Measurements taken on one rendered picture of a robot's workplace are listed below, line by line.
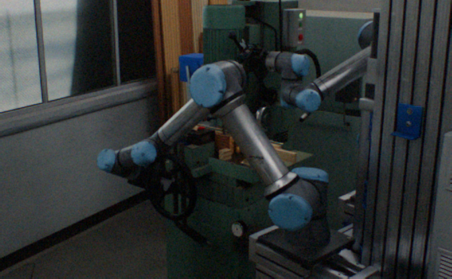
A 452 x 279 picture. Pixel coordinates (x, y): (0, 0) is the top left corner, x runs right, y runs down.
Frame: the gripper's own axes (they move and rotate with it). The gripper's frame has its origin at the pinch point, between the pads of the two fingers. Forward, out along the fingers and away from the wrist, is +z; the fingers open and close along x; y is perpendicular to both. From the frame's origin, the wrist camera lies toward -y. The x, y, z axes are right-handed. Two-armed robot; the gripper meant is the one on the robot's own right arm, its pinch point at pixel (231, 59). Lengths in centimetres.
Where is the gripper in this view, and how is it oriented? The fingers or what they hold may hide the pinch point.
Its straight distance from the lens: 217.9
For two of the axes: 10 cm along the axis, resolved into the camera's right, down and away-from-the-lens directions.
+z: -7.6, -1.8, 6.2
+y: -4.5, -5.4, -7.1
